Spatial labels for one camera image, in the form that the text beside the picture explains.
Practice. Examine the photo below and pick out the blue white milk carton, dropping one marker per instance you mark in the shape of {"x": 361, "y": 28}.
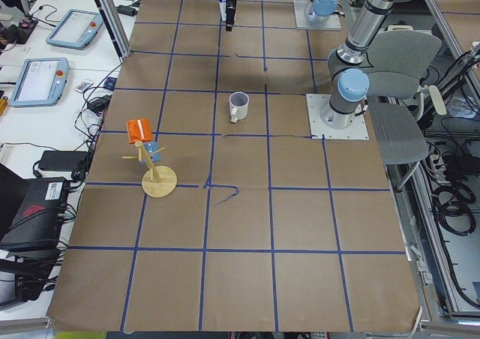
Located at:
{"x": 223, "y": 10}

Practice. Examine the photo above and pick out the white ceramic mug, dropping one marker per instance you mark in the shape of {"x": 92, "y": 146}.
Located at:
{"x": 238, "y": 106}

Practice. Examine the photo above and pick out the orange cup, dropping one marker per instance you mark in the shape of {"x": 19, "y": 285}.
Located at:
{"x": 139, "y": 130}

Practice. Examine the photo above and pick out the blue cup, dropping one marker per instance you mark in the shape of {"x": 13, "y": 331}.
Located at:
{"x": 153, "y": 149}

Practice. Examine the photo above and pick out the upper teach pendant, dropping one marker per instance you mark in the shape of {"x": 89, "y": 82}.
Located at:
{"x": 76, "y": 29}

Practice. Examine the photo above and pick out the teach pendant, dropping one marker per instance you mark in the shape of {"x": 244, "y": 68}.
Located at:
{"x": 76, "y": 29}
{"x": 41, "y": 82}

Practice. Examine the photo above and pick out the white remote control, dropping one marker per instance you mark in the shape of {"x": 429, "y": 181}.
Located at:
{"x": 83, "y": 86}

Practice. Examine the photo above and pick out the grey office chair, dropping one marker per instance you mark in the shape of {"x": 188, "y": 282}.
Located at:
{"x": 399, "y": 57}

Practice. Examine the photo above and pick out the wooden mug tree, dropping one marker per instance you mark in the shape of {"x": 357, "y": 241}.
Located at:
{"x": 158, "y": 181}

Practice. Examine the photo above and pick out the lower teach pendant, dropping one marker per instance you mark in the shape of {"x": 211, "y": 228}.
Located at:
{"x": 41, "y": 82}

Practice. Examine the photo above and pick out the brown paper table cover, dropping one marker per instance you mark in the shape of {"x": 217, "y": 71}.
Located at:
{"x": 267, "y": 229}

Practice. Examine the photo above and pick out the black power adapter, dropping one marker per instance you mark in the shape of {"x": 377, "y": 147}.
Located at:
{"x": 62, "y": 161}

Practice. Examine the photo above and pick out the black computer box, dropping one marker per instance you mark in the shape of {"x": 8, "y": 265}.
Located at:
{"x": 30, "y": 210}

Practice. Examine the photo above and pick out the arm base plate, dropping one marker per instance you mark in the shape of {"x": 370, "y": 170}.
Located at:
{"x": 314, "y": 22}
{"x": 326, "y": 124}

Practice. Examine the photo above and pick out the aluminium frame post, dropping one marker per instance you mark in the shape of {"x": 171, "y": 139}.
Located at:
{"x": 114, "y": 27}

